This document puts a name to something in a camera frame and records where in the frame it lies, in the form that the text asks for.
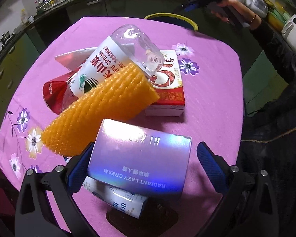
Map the white blue tube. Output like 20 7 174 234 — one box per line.
82 176 148 218

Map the clear water bottle white label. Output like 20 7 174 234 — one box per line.
62 24 165 110

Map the person right hand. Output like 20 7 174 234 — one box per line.
210 0 262 29

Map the yellow rimmed trash bin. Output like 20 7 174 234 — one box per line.
144 13 198 31

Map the person right forearm dark sleeve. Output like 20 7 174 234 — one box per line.
242 22 296 141

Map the orange foam fruit net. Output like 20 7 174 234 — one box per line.
41 63 159 157

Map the white paper napkin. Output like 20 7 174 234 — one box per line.
54 47 97 71

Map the pink floral tablecloth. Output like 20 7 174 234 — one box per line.
0 17 243 236

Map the red crushed can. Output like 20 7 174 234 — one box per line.
43 71 76 115

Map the brown plastic tray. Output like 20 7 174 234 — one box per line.
106 198 179 236

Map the purple holographic cream box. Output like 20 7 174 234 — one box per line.
88 119 192 201

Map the red white number five carton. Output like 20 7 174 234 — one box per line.
145 50 185 117

